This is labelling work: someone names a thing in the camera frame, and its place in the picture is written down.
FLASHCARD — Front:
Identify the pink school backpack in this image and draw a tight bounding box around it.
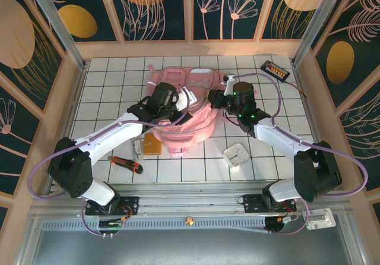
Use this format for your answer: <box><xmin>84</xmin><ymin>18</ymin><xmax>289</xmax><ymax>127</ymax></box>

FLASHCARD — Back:
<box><xmin>147</xmin><ymin>64</ymin><xmax>259</xmax><ymax>159</ymax></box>

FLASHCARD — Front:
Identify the orange square pad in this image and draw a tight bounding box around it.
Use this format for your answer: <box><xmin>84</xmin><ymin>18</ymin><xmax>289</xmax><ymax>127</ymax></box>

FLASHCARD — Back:
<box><xmin>143</xmin><ymin>132</ymin><xmax>163</xmax><ymax>156</ymax></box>

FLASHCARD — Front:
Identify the black board with yellow connectors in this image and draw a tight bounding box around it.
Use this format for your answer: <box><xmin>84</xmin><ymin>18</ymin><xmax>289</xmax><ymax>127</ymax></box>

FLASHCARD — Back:
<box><xmin>260</xmin><ymin>60</ymin><xmax>291</xmax><ymax>83</ymax></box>

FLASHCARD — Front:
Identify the clear plastic case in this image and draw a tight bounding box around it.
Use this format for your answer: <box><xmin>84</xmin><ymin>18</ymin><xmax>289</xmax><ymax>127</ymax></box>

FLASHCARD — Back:
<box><xmin>132</xmin><ymin>138</ymin><xmax>145</xmax><ymax>162</ymax></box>

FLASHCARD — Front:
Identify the white square alarm clock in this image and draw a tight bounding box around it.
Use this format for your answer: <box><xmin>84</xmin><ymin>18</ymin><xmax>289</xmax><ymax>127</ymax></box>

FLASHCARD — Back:
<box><xmin>223</xmin><ymin>142</ymin><xmax>249</xmax><ymax>168</ymax></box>

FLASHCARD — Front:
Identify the orange black utility knife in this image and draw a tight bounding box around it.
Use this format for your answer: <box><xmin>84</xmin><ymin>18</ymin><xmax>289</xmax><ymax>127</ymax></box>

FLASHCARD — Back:
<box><xmin>108</xmin><ymin>155</ymin><xmax>144</xmax><ymax>174</ymax></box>

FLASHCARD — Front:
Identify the black controller board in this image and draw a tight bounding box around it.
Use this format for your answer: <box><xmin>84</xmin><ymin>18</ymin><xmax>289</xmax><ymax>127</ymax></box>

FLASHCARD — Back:
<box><xmin>264</xmin><ymin>216</ymin><xmax>299</xmax><ymax>233</ymax></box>
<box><xmin>97</xmin><ymin>217</ymin><xmax>127</xmax><ymax>229</ymax></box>

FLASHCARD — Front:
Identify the clear acrylic block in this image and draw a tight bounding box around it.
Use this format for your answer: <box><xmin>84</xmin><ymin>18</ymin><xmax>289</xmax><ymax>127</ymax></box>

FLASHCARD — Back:
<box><xmin>302</xmin><ymin>208</ymin><xmax>337</xmax><ymax>231</ymax></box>

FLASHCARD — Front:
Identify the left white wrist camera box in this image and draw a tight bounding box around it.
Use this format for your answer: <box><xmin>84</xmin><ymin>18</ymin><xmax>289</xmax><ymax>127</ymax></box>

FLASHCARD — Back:
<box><xmin>176</xmin><ymin>87</ymin><xmax>199</xmax><ymax>112</ymax></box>

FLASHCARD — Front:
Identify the red black wire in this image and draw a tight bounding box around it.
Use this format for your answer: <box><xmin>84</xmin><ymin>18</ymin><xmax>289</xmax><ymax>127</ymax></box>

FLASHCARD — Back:
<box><xmin>281</xmin><ymin>79</ymin><xmax>308</xmax><ymax>99</ymax></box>

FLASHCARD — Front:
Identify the aluminium mounting rail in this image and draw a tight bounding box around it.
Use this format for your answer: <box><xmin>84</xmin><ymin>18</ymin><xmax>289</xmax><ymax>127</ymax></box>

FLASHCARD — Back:
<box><xmin>29</xmin><ymin>181</ymin><xmax>349</xmax><ymax>218</ymax></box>

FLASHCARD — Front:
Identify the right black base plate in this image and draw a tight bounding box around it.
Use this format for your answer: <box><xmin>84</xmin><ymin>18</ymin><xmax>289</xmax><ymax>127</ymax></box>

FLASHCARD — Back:
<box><xmin>242</xmin><ymin>193</ymin><xmax>297</xmax><ymax>214</ymax></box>

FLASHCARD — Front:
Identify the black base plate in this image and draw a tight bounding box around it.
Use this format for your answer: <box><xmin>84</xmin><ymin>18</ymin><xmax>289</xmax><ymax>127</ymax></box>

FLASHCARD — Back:
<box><xmin>85</xmin><ymin>195</ymin><xmax>140</xmax><ymax>217</ymax></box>
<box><xmin>242</xmin><ymin>193</ymin><xmax>297</xmax><ymax>214</ymax></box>

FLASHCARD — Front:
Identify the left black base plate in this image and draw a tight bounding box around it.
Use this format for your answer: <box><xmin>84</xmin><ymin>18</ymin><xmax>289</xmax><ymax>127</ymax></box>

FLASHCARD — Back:
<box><xmin>85</xmin><ymin>195</ymin><xmax>140</xmax><ymax>217</ymax></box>

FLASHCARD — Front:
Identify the slotted grey cable duct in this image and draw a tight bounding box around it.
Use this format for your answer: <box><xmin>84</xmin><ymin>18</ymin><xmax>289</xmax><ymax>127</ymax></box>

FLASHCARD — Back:
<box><xmin>40</xmin><ymin>217</ymin><xmax>268</xmax><ymax>231</ymax></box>

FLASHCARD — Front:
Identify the aluminium frame post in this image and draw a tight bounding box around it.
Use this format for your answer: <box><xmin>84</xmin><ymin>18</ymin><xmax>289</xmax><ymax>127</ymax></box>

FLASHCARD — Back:
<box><xmin>25</xmin><ymin>0</ymin><xmax>87</xmax><ymax>70</ymax></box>
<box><xmin>292</xmin><ymin>0</ymin><xmax>349</xmax><ymax>67</ymax></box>

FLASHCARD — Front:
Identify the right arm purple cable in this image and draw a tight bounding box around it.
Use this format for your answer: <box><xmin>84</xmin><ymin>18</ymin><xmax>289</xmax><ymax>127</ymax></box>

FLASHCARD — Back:
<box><xmin>228</xmin><ymin>72</ymin><xmax>369</xmax><ymax>236</ymax></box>

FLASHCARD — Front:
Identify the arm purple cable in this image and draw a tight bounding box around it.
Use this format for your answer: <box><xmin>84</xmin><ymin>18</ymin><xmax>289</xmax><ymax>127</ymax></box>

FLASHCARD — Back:
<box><xmin>28</xmin><ymin>88</ymin><xmax>192</xmax><ymax>238</ymax></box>
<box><xmin>228</xmin><ymin>72</ymin><xmax>369</xmax><ymax>236</ymax></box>

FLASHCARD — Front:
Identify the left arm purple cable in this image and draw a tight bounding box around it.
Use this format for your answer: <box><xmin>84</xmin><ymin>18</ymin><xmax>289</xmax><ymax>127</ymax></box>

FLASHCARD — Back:
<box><xmin>28</xmin><ymin>88</ymin><xmax>192</xmax><ymax>238</ymax></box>

